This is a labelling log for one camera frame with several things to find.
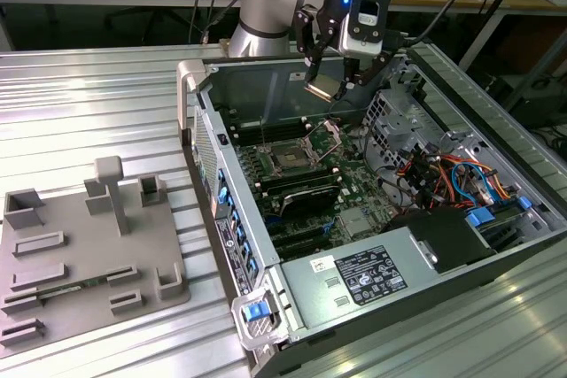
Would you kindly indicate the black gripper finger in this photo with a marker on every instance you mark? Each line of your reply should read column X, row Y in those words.
column 350, row 74
column 311, row 69

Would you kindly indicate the silver CPU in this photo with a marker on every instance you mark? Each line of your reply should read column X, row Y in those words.
column 322, row 87

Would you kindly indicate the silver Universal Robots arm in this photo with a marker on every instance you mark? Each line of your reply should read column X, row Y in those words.
column 266, row 28

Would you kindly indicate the black RAM slot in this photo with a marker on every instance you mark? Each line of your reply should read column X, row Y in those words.
column 283, row 131
column 301, row 174
column 301, row 178
column 283, row 136
column 301, row 182
column 283, row 121
column 301, row 187
column 283, row 126

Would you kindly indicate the CPU socket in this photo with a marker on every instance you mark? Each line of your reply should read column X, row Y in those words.
column 288, row 161

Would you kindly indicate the blue slot cover tab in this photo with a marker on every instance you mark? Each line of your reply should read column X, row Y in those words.
column 253, row 269
column 235, row 218
column 222, row 175
column 223, row 198
column 241, row 235
column 249, row 254

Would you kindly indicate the black expansion slot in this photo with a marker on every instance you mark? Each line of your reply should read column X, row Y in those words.
column 299, row 234
column 303, row 247

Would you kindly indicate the grey open PC case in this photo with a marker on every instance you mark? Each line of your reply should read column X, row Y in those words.
column 248, row 86

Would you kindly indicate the grey metal drive cage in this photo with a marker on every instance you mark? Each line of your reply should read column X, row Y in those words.
column 398, row 125

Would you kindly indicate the green motherboard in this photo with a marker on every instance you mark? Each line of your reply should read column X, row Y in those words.
column 354, row 183

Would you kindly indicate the black graphics card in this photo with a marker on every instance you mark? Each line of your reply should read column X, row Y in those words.
column 310, row 201

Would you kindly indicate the silver chipset heatsink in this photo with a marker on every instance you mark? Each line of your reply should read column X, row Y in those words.
column 354, row 223

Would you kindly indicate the black plastic fan shroud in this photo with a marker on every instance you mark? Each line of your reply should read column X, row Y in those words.
column 447, row 236

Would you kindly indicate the blue disk carrier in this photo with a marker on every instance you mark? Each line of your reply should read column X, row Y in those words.
column 480, row 218

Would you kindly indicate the blue plastic clip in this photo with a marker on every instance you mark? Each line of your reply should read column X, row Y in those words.
column 525, row 203

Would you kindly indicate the grey power supply unit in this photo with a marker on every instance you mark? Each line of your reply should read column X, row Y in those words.
column 310, row 298

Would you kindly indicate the blue latch button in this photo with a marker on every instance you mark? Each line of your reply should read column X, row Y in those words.
column 253, row 311

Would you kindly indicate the grey case latch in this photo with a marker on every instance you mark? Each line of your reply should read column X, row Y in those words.
column 261, row 334

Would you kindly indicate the grey parts rack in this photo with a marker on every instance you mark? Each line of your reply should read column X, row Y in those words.
column 88, row 254

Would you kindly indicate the green RAM stick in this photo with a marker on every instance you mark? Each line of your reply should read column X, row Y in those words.
column 71, row 286

